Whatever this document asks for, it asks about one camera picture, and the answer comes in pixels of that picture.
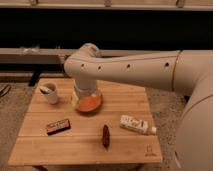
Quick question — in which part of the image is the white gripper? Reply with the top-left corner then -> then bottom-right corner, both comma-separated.
72,79 -> 97,107

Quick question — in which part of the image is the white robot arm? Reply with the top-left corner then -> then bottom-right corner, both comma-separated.
64,43 -> 213,171

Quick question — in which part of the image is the orange ceramic bowl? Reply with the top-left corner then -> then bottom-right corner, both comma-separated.
76,94 -> 102,112

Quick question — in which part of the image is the white cup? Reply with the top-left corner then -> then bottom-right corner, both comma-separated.
39,83 -> 59,104

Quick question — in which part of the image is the black red small box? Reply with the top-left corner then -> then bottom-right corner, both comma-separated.
46,119 -> 71,135

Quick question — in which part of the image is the wooden table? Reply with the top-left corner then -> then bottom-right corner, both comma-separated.
8,79 -> 162,166

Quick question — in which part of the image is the white tube package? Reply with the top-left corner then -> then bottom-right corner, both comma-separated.
120,115 -> 157,135

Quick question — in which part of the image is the grey bench rail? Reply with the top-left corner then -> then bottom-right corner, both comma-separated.
0,47 -> 147,64

